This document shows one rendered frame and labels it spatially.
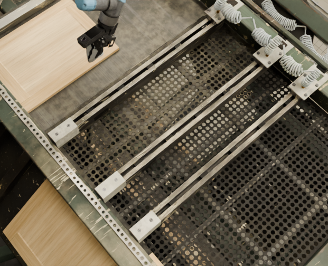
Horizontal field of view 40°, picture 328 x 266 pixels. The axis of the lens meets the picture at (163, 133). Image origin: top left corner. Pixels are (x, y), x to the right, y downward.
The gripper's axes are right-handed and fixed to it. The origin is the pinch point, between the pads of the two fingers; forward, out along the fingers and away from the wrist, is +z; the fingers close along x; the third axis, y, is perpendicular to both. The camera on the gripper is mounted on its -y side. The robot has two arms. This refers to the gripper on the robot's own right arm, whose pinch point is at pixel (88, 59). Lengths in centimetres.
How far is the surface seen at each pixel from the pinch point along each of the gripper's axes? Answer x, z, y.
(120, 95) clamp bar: -9.9, 19.4, 19.1
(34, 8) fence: 62, 22, 21
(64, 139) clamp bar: -9.9, 37.2, -8.6
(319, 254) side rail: -121, 12, 32
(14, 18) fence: 62, 28, 11
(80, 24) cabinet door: 39, 17, 33
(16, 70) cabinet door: 37, 38, -3
